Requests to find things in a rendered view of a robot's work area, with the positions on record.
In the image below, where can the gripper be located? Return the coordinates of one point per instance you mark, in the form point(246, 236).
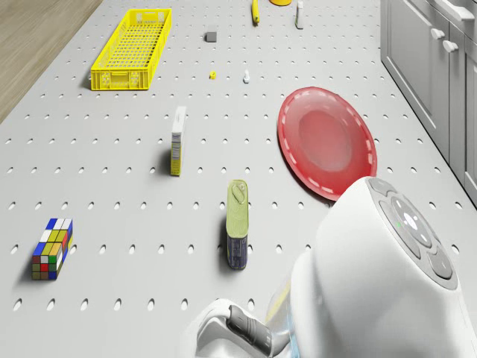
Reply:
point(208, 328)

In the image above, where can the flat-sided can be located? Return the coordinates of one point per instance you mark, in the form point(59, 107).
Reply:
point(237, 220)

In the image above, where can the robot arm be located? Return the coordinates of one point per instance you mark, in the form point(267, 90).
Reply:
point(354, 279)

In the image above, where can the puzzle cube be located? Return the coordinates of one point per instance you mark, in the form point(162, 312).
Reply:
point(52, 250)

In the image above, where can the white and yellow box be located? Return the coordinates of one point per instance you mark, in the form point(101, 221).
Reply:
point(177, 149)

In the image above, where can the red plate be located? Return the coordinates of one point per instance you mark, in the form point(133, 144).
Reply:
point(320, 141)

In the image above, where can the small yellow block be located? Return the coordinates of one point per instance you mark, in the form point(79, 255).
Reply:
point(212, 75)

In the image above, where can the small white bolt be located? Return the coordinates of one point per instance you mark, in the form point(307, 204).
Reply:
point(246, 77)

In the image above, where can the yellow basket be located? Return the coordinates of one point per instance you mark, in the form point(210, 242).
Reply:
point(112, 80)

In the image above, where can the grey cube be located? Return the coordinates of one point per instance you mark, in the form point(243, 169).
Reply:
point(211, 34)

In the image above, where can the banana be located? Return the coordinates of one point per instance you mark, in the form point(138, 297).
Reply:
point(255, 13)

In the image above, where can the small white bottle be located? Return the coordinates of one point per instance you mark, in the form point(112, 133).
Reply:
point(299, 15)

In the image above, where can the yellow bowl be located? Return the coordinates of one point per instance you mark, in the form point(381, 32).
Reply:
point(279, 2)

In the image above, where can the white cabinet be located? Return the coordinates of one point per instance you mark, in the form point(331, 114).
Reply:
point(410, 56)

